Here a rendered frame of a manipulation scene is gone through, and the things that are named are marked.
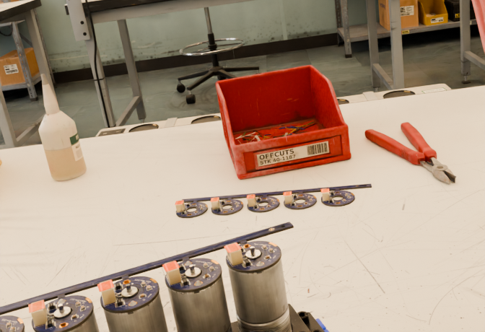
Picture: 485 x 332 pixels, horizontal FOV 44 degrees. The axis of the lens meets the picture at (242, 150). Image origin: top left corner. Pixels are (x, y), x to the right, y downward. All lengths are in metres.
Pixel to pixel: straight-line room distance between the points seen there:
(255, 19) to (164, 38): 0.71
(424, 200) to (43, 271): 0.27
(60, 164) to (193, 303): 0.35
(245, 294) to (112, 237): 0.20
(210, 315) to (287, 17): 4.40
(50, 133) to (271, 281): 0.35
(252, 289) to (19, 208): 0.33
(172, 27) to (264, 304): 4.45
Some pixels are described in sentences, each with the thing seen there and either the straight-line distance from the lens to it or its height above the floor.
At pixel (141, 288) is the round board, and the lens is 0.27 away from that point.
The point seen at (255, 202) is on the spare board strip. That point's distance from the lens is 0.46.
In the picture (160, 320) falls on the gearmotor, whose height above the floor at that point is 0.80.
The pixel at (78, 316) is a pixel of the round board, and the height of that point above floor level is 0.81.
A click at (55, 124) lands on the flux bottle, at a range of 0.58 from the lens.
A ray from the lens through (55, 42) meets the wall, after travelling 4.92.
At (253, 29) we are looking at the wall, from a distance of 4.64.
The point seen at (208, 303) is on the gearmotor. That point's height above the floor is 0.80.
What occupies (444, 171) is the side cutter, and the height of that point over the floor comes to 0.76.
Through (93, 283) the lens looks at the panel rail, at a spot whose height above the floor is 0.81.
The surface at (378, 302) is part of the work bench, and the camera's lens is 0.34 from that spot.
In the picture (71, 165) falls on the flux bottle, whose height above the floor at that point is 0.76.
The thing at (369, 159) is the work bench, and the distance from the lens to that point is 0.52.
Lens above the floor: 0.95
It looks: 20 degrees down
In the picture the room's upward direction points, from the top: 9 degrees counter-clockwise
